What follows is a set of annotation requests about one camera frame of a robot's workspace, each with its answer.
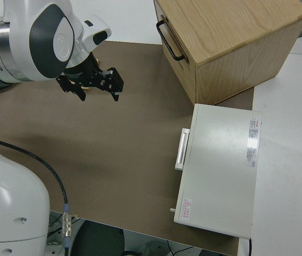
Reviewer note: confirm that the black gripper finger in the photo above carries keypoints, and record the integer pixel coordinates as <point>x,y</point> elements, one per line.
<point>81,94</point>
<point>115,96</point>

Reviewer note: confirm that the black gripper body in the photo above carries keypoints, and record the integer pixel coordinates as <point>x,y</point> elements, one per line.
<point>92,76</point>

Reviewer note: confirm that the brown table mat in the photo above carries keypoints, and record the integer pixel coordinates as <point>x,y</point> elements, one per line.
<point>113,149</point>

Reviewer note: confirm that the white appliance box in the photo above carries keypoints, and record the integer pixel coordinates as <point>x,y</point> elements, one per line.
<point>220,165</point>

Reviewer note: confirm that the wooden drawer cabinet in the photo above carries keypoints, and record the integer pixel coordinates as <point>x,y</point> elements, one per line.
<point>233,40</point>

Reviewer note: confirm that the black round pedestal base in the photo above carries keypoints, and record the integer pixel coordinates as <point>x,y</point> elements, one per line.
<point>100,240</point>

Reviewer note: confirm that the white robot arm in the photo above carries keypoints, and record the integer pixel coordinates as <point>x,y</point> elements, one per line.
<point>12,192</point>

